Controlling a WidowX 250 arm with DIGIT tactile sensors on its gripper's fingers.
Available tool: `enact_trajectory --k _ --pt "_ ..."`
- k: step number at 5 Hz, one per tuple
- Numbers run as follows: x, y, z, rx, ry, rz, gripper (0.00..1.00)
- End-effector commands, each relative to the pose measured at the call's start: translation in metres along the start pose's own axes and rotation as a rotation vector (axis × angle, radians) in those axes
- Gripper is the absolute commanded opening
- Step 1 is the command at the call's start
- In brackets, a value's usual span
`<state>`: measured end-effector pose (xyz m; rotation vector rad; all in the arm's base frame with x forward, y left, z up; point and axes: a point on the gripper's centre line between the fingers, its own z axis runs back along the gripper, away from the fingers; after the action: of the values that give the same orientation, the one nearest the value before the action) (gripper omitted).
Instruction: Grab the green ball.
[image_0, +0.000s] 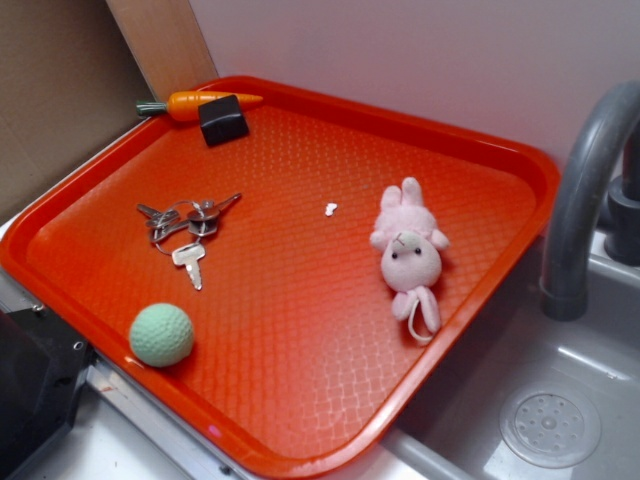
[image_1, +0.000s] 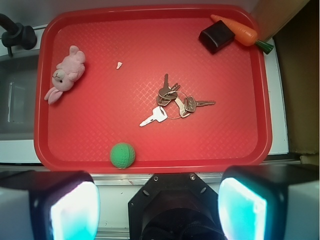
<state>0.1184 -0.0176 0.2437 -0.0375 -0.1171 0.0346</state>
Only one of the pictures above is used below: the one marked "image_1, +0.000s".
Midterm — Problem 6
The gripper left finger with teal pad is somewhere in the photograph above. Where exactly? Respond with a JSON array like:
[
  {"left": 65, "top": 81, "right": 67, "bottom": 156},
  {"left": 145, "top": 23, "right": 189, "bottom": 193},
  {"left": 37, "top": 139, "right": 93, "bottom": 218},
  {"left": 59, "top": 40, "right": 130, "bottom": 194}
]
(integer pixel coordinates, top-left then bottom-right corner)
[{"left": 0, "top": 170, "right": 101, "bottom": 240}]

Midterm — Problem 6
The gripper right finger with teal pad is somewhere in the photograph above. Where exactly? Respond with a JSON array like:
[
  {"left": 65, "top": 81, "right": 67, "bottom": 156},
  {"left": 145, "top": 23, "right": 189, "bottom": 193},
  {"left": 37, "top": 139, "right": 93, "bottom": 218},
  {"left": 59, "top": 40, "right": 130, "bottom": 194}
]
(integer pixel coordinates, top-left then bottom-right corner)
[{"left": 217, "top": 164, "right": 320, "bottom": 240}]

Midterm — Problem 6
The green dimpled ball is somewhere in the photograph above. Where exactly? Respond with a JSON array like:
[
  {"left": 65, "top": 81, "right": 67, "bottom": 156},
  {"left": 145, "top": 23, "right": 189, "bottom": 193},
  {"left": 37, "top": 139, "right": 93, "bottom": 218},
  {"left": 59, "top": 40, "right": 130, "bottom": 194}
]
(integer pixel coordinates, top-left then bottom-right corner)
[{"left": 110, "top": 142, "right": 136, "bottom": 169}]

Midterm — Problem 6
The red plastic tray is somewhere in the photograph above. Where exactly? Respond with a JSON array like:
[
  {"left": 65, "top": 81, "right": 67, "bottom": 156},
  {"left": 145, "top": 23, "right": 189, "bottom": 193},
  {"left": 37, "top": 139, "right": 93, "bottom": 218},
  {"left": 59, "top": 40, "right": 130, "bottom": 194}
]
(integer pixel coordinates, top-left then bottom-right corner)
[{"left": 34, "top": 5, "right": 272, "bottom": 174}]

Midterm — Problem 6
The steel sink basin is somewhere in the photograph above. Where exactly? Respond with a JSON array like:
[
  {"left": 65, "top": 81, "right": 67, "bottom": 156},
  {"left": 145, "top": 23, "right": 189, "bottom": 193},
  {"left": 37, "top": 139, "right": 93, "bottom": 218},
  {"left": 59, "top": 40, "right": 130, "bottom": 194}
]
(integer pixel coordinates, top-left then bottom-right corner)
[{"left": 0, "top": 52, "right": 39, "bottom": 141}]

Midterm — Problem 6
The bunch of metal keys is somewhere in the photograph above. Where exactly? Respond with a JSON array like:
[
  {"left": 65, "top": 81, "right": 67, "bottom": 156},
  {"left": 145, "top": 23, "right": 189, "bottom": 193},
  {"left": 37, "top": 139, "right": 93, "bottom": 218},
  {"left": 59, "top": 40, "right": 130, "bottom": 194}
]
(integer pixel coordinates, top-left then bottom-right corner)
[{"left": 139, "top": 73, "right": 216, "bottom": 127}]

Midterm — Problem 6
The pink plush bunny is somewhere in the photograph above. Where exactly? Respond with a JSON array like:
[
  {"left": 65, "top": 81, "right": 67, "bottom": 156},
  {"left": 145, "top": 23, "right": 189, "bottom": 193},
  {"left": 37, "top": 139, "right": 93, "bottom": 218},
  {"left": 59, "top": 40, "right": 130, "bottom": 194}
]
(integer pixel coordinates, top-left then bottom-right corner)
[{"left": 44, "top": 45, "right": 86, "bottom": 105}]

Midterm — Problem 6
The small white paper scrap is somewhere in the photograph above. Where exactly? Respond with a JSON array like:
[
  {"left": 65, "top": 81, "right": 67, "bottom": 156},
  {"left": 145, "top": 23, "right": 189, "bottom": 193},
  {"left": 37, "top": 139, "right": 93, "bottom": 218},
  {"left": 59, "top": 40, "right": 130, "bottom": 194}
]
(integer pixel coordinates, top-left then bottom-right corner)
[{"left": 116, "top": 61, "right": 123, "bottom": 70}]

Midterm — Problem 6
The orange toy carrot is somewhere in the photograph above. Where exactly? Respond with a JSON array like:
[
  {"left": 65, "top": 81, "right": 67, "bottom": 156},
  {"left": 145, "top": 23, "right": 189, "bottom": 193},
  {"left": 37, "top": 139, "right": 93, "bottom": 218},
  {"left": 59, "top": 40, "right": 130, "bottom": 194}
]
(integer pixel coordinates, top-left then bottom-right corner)
[{"left": 210, "top": 14, "right": 274, "bottom": 54}]

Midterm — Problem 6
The dark maroon block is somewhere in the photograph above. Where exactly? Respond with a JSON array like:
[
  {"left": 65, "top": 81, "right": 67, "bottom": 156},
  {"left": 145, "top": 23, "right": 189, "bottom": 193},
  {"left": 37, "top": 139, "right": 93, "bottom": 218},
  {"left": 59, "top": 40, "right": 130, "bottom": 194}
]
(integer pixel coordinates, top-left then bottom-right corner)
[{"left": 198, "top": 20, "right": 236, "bottom": 54}]

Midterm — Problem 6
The black faucet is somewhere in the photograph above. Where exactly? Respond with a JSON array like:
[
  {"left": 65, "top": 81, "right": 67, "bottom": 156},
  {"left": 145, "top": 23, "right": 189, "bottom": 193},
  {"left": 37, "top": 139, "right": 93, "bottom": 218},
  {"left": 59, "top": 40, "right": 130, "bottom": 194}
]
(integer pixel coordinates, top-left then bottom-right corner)
[{"left": 0, "top": 13, "right": 38, "bottom": 57}]

